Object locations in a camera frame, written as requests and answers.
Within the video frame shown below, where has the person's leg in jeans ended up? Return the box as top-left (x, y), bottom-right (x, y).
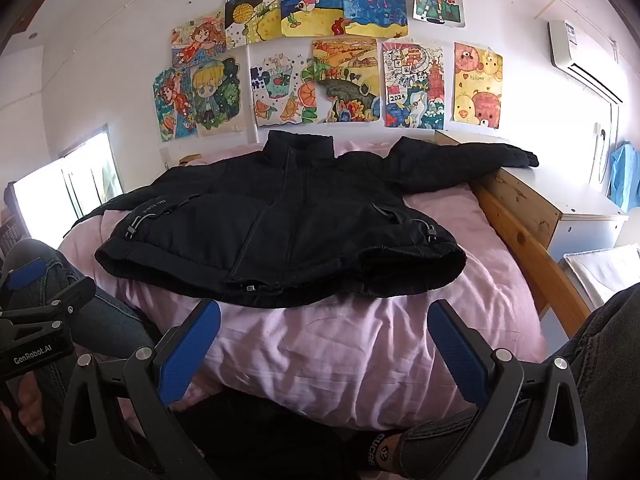
top-left (400, 285), bottom-right (640, 480)
top-left (10, 239), bottom-right (166, 480)

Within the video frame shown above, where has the wooden bed frame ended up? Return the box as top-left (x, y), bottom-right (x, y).
top-left (434, 130), bottom-right (592, 339)

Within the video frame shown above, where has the blue hanging cloth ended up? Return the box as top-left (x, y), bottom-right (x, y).
top-left (607, 142), bottom-right (640, 216)

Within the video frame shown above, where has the person's left leg in jeans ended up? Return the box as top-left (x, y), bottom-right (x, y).
top-left (10, 239), bottom-right (166, 480)

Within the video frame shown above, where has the window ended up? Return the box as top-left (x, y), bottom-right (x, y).
top-left (12, 127), bottom-right (123, 251)

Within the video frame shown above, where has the white air conditioner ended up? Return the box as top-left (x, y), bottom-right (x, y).
top-left (547, 19), bottom-right (626, 106)

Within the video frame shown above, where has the person's left hand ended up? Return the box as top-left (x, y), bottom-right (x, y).
top-left (0, 372), bottom-right (48, 443)

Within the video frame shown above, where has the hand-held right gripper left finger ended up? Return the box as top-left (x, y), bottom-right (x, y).
top-left (56, 299), bottom-right (222, 480)

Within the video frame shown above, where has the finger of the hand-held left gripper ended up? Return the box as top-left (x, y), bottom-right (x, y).
top-left (0, 256), bottom-right (97, 332)

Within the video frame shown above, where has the black printed sock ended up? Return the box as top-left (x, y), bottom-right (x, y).
top-left (350, 430), bottom-right (416, 480)

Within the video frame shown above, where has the white cushion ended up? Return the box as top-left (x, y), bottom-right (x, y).
top-left (562, 242), bottom-right (640, 311)

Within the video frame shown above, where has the white cabinet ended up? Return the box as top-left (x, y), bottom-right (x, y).
top-left (492, 152), bottom-right (630, 262)

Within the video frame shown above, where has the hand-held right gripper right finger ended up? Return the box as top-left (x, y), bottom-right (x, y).
top-left (427, 300), bottom-right (588, 480)

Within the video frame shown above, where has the person's right leg in jeans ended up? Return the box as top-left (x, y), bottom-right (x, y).
top-left (400, 285), bottom-right (640, 480)

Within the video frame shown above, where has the white wall pipe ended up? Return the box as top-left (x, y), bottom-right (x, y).
top-left (592, 121), bottom-right (612, 186)

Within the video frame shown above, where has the group of colourful wall drawings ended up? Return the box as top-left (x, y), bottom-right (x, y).
top-left (152, 0), bottom-right (503, 143)

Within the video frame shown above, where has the black puffer jacket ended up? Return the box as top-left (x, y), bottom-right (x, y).
top-left (70, 130), bottom-right (541, 309)

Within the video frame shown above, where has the pink bed blanket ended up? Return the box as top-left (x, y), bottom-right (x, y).
top-left (57, 137), bottom-right (548, 433)

